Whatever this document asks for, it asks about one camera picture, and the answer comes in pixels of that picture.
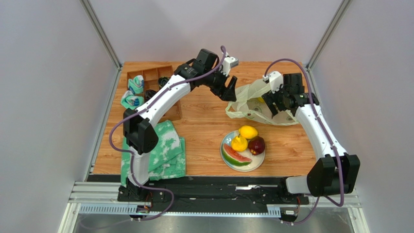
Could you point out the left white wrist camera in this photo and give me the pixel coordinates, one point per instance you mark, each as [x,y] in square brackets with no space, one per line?
[228,63]

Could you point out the avocado print plastic bag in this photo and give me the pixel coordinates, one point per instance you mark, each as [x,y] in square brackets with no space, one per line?
[248,106]

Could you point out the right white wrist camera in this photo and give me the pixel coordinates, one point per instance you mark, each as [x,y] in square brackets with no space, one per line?
[274,79]

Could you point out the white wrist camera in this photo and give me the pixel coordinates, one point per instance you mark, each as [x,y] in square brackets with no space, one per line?
[228,63]
[274,79]

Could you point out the aluminium frame post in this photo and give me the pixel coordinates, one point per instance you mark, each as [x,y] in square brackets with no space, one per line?
[87,5]
[335,21]

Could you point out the blue cream ceramic plate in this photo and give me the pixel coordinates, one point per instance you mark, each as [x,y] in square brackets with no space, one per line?
[257,160]

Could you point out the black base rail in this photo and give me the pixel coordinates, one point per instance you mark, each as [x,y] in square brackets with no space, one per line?
[219,194]

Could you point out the aluminium frame post left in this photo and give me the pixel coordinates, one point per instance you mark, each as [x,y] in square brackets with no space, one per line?
[87,5]

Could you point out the wooden compartment tray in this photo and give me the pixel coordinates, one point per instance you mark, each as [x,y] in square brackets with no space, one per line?
[151,77]

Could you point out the dark red fake fruit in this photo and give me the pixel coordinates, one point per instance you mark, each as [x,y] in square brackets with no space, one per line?
[257,145]

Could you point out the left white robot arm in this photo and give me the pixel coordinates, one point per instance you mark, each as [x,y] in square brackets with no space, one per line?
[139,125]

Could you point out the yellow fake lemon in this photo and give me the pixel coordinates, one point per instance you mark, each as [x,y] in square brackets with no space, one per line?
[248,132]

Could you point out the yellow fake pear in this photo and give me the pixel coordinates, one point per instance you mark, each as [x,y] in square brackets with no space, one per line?
[239,143]

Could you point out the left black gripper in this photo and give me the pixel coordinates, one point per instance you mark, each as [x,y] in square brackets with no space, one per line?
[229,93]

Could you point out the aluminium frame post right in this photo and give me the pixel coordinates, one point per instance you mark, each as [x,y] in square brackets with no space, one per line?
[335,21]

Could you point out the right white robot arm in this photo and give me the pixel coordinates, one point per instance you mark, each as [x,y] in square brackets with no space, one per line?
[335,170]

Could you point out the green white tie-dye cloth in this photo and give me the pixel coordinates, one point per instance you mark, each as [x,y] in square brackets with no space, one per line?
[168,158]

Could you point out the teal white rolled sock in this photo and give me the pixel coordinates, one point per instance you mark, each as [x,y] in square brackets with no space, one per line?
[136,84]

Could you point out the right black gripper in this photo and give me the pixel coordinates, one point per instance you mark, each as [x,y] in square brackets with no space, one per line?
[278,99]

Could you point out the fake watermelon slice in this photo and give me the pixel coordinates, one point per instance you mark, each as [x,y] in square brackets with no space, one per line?
[233,157]

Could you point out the black rolled sock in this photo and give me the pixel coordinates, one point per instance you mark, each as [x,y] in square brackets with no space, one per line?
[148,94]

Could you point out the dark green rolled sock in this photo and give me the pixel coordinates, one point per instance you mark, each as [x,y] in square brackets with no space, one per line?
[162,81]

